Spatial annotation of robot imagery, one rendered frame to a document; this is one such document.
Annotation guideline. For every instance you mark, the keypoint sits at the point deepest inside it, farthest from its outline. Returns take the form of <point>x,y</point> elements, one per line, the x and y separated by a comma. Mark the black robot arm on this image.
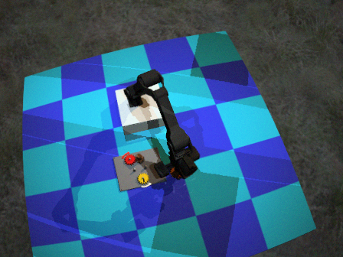
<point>177,139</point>

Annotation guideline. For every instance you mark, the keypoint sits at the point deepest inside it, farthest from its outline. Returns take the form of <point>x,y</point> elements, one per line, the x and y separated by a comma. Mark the yellow gear with black stripe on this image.
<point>143,180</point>

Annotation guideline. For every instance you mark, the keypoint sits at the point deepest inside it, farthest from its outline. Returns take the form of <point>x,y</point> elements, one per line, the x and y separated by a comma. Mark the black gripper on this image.
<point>162,170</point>

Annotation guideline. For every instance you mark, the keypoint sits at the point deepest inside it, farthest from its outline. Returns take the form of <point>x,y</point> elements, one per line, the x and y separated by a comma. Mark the red gear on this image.
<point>130,162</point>

